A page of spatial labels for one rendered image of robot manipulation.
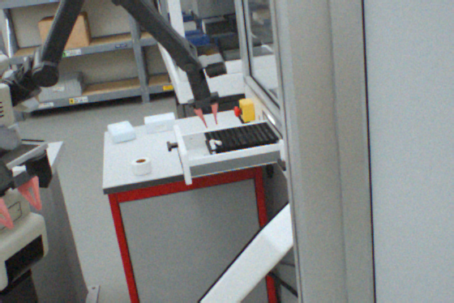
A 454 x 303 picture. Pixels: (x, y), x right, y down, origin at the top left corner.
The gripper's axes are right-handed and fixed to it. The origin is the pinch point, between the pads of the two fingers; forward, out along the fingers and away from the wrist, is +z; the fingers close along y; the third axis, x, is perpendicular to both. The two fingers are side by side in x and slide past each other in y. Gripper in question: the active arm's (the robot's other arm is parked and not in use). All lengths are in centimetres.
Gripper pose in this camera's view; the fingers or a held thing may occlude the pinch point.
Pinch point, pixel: (211, 123)
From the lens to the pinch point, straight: 204.2
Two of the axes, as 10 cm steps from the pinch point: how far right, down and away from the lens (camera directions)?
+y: 9.5, -3.0, 0.1
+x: -1.0, -2.7, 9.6
